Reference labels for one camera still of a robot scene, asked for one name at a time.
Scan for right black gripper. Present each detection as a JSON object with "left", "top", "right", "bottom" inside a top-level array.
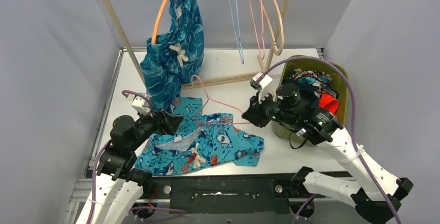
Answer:
[{"left": 243, "top": 89, "right": 297, "bottom": 128}]

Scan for light blue shark shorts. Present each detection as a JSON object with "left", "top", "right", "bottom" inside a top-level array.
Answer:
[{"left": 134, "top": 97, "right": 264, "bottom": 176}]

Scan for navy blue shorts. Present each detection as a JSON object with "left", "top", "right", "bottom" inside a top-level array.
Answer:
[{"left": 282, "top": 79, "right": 320, "bottom": 108}]

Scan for light blue hanger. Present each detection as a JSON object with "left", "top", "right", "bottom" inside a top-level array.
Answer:
[{"left": 228, "top": 0, "right": 244, "bottom": 65}]

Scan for light wooden hanger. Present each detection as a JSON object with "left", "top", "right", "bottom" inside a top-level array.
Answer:
[{"left": 253, "top": 0, "right": 285, "bottom": 56}]

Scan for teal shark print shorts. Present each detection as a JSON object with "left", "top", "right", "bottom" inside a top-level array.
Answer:
[{"left": 140, "top": 0, "right": 204, "bottom": 109}]

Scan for orange shorts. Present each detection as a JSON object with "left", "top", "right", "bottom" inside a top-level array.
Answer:
[{"left": 318, "top": 94, "right": 339, "bottom": 114}]

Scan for comic print shorts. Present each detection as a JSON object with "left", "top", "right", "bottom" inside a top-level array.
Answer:
[{"left": 289, "top": 68, "right": 339, "bottom": 99}]

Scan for orange wooden hanger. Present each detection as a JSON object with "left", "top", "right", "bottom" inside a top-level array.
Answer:
[{"left": 151, "top": 0, "right": 169, "bottom": 44}]

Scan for pink wire hanger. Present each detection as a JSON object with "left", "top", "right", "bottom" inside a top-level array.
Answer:
[{"left": 248, "top": 0, "right": 266, "bottom": 61}]

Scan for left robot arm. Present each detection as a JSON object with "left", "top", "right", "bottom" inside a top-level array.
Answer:
[{"left": 76, "top": 110, "right": 184, "bottom": 223}]

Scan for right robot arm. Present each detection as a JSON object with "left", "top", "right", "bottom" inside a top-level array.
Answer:
[{"left": 242, "top": 82, "right": 413, "bottom": 223}]

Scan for green plastic basket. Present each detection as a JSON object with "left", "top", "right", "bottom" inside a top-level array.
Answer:
[{"left": 278, "top": 55, "right": 349, "bottom": 125}]

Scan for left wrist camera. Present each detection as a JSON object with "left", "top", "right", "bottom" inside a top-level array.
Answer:
[{"left": 131, "top": 93, "right": 152, "bottom": 116}]

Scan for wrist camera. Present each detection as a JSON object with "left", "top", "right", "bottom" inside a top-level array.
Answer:
[
  {"left": 250, "top": 72, "right": 273, "bottom": 103},
  {"left": 131, "top": 93, "right": 152, "bottom": 116}
]

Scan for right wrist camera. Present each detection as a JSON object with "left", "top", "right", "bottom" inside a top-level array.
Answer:
[{"left": 250, "top": 72, "right": 273, "bottom": 103}]

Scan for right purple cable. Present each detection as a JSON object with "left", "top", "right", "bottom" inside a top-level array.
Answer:
[{"left": 256, "top": 56, "right": 403, "bottom": 224}]

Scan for purple cable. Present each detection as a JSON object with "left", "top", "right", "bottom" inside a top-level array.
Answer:
[
  {"left": 256, "top": 56, "right": 403, "bottom": 224},
  {"left": 85, "top": 90, "right": 188, "bottom": 224}
]

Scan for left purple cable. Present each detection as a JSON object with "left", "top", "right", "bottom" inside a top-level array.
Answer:
[{"left": 85, "top": 90, "right": 188, "bottom": 224}]

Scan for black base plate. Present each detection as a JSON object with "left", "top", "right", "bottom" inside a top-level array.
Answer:
[{"left": 132, "top": 173, "right": 311, "bottom": 214}]

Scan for aluminium frame rail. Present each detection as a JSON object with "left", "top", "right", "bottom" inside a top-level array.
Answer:
[{"left": 62, "top": 49, "right": 125, "bottom": 223}]

